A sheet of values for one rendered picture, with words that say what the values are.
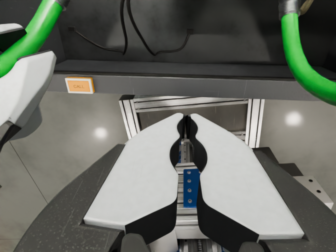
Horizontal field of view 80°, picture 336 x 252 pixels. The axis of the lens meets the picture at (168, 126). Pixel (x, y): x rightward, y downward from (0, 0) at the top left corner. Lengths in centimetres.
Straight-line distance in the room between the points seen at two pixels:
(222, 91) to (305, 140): 148
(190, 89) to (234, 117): 92
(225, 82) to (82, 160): 168
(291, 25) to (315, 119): 157
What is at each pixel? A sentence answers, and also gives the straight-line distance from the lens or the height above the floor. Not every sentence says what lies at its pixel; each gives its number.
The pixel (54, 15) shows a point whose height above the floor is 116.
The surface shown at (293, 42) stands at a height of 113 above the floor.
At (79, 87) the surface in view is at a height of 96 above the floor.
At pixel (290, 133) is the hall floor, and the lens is 177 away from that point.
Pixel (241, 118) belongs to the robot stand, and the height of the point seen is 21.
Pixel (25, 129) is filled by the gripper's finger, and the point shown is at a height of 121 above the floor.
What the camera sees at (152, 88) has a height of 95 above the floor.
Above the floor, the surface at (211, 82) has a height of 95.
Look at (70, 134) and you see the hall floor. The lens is 183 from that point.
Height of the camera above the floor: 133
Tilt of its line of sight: 60 degrees down
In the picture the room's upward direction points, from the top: 173 degrees counter-clockwise
